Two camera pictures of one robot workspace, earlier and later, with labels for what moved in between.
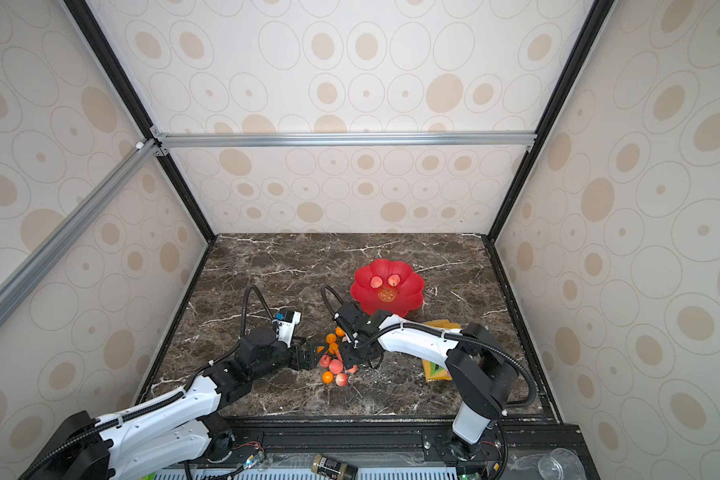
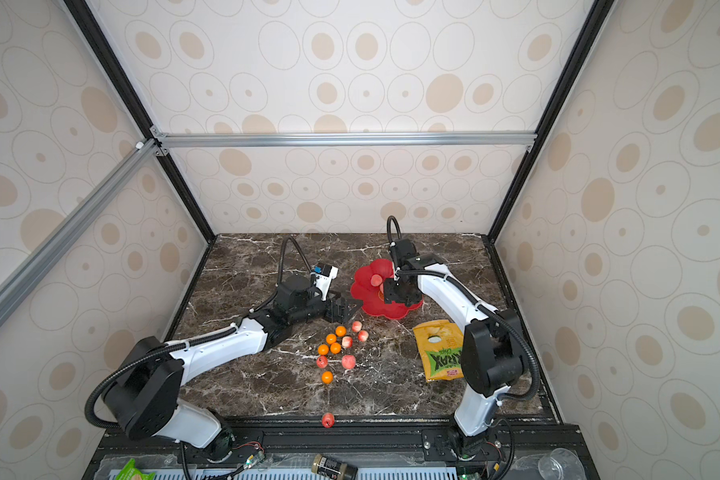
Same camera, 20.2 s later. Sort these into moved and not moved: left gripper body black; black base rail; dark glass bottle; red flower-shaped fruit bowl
Moved: left gripper body black
Not moved: red flower-shaped fruit bowl; black base rail; dark glass bottle
